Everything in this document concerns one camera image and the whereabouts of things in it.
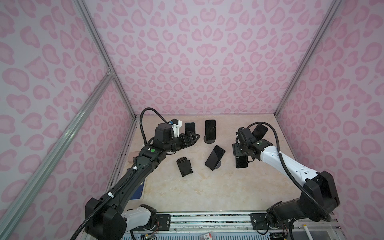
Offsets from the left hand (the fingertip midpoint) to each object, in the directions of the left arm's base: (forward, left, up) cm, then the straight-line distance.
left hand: (195, 136), depth 73 cm
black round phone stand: (+16, -9, -29) cm, 34 cm away
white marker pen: (-37, -51, -26) cm, 69 cm away
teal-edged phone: (-1, -11, -21) cm, 24 cm away
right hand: (+2, -25, -15) cm, 29 cm away
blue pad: (-19, +32, -25) cm, 44 cm away
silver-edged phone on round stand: (+18, -10, -17) cm, 27 cm away
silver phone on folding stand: (+20, +4, -16) cm, 26 cm away
